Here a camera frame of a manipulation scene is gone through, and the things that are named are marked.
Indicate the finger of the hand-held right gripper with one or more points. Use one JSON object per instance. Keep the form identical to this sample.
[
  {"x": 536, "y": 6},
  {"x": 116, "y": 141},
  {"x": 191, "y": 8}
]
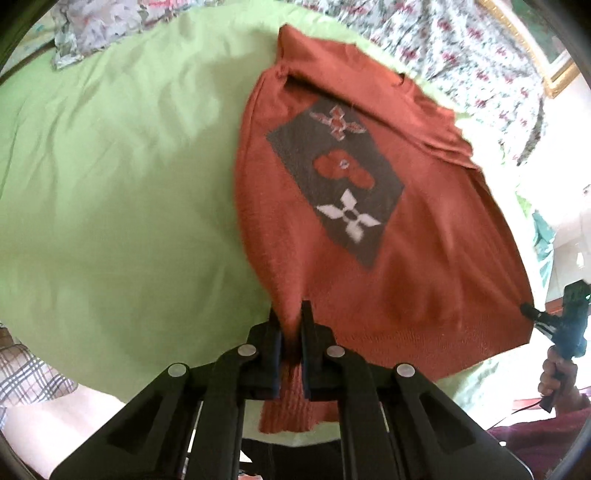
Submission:
[{"x": 531, "y": 311}]

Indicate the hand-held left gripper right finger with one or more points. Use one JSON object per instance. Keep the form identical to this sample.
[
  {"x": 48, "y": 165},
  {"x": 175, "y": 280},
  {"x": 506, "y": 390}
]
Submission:
[{"x": 306, "y": 344}]

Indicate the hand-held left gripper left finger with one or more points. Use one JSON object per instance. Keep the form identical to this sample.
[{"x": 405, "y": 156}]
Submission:
[{"x": 276, "y": 344}]

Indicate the rust orange knit sweater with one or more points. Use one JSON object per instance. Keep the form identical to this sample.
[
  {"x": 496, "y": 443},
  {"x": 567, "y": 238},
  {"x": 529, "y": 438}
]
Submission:
[{"x": 415, "y": 258}]

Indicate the person's right forearm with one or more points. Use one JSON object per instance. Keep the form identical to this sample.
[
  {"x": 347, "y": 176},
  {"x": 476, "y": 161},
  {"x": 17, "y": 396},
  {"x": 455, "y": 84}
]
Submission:
[{"x": 545, "y": 443}]

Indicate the person's right hand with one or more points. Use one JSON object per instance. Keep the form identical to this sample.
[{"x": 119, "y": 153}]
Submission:
[{"x": 549, "y": 376}]

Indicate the teal cloth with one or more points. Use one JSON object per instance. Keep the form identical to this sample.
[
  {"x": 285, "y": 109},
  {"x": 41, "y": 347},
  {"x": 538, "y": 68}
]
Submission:
[{"x": 544, "y": 244}]

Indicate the light green bed sheet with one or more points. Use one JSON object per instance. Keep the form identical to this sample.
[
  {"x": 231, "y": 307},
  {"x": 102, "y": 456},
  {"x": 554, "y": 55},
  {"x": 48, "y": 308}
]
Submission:
[{"x": 115, "y": 194}]

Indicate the plaid cloth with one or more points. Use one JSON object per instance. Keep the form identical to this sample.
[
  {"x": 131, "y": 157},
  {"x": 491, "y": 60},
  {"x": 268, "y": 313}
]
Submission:
[{"x": 27, "y": 378}]

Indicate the floral print blanket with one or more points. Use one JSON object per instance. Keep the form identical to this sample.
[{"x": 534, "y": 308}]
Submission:
[{"x": 466, "y": 50}]

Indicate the gold picture frame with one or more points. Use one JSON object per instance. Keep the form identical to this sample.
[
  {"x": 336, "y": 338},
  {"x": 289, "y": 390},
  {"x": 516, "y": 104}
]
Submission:
[{"x": 556, "y": 69}]

